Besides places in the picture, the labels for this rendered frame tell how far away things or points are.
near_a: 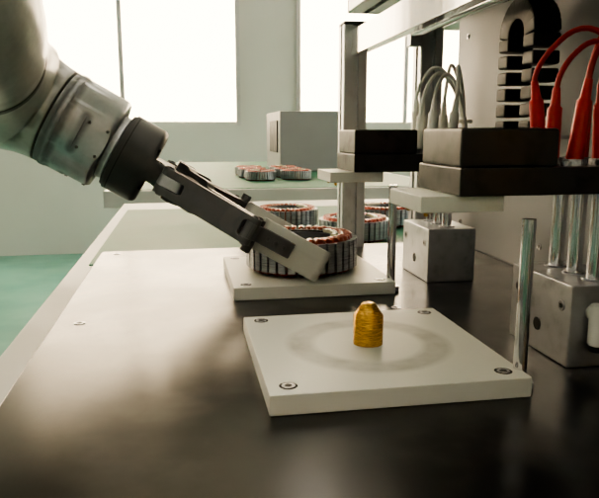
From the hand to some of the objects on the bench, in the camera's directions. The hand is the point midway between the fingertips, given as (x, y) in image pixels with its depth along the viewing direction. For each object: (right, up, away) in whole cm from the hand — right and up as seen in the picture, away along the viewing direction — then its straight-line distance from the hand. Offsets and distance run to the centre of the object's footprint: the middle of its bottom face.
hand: (299, 249), depth 65 cm
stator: (0, -2, 0) cm, 2 cm away
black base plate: (+4, -7, -10) cm, 13 cm away
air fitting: (+18, -6, -25) cm, 32 cm away
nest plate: (0, -3, +1) cm, 3 cm away
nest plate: (+4, -7, -23) cm, 24 cm away
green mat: (+14, +5, +56) cm, 58 cm away
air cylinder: (+14, -3, +3) cm, 15 cm away
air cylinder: (+19, -7, -20) cm, 28 cm away
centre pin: (+4, -6, -23) cm, 24 cm away
